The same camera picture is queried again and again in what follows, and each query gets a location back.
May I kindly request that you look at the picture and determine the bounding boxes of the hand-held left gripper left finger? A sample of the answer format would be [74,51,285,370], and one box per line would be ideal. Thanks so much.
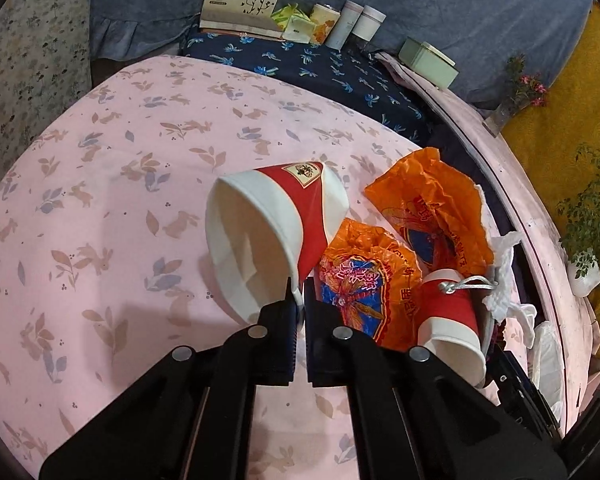
[39,299,299,480]

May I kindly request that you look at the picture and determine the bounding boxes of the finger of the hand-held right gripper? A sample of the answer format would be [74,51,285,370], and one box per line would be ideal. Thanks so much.
[485,345,563,441]

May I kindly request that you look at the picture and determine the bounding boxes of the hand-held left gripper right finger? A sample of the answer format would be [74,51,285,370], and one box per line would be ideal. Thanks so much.
[304,279,567,480]

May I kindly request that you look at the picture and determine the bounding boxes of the trash bin with white liner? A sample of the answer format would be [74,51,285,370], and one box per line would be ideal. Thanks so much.
[527,320,568,436]

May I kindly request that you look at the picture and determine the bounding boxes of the orange printed plastic bag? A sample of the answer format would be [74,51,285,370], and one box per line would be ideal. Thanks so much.
[364,146,496,281]
[319,218,423,352]

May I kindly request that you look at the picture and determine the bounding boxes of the white tissue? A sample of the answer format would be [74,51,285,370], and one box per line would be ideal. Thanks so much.
[481,231,537,351]

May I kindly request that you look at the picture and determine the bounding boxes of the small red white paper cup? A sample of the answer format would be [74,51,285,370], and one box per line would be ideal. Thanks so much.
[416,268,487,388]

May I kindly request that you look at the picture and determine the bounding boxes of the large red white paper cup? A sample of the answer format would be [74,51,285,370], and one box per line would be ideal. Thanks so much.
[205,160,351,323]

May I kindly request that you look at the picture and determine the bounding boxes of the green plant in white pot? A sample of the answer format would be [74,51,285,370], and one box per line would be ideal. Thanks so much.
[557,145,600,296]

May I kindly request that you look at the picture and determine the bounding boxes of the pink shelf cloth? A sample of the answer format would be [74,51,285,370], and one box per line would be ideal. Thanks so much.
[375,52,598,431]

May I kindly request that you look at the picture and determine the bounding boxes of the pink rabbit print sheet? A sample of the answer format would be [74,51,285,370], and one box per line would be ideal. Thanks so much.
[0,54,531,480]

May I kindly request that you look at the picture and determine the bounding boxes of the glass vase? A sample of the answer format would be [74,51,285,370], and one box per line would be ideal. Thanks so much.
[487,95,523,136]

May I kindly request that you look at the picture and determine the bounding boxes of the navy printed cloth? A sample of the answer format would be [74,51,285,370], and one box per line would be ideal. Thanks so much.
[180,27,433,146]

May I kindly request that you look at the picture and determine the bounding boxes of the yellow patterned cloth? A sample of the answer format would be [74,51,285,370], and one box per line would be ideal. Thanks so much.
[500,5,600,361]

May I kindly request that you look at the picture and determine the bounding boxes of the green tissue box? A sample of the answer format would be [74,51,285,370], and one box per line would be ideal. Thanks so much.
[397,37,458,90]

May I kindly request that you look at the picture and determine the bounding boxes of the pink flowers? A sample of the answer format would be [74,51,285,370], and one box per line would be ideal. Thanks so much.
[502,55,550,108]

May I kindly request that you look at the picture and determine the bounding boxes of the pale green packet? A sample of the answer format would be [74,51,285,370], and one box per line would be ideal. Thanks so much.
[282,14,317,43]

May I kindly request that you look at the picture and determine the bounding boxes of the white pink bottle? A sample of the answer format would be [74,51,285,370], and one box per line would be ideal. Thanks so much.
[326,0,363,51]

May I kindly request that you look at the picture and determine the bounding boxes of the white tumbler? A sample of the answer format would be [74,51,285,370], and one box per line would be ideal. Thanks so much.
[350,5,383,41]

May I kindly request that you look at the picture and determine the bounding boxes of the green yellow snack packet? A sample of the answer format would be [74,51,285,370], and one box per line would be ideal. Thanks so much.
[272,4,301,31]

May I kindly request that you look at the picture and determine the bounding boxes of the white gold cardboard box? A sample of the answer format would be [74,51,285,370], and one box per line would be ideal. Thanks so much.
[199,0,287,41]

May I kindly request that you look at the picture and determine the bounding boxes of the blue blanket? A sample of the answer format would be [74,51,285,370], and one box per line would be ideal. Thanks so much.
[90,0,593,111]

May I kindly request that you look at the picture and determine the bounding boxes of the grey floral cloth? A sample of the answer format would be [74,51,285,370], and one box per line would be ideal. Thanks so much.
[0,0,96,206]

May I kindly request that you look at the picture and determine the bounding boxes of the silver string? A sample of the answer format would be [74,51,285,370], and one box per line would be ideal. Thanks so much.
[439,276,498,295]

